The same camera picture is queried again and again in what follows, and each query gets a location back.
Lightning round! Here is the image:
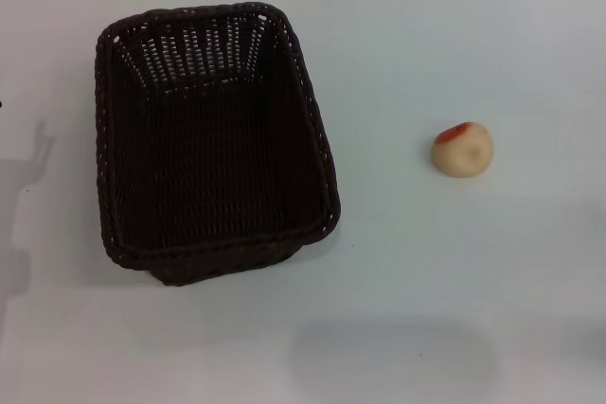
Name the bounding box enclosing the dark brown woven basket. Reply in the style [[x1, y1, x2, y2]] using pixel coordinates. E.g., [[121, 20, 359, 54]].
[[94, 0, 343, 288]]

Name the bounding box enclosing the cream bun with red top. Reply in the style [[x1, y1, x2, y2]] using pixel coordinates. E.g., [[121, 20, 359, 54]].
[[430, 122, 495, 179]]

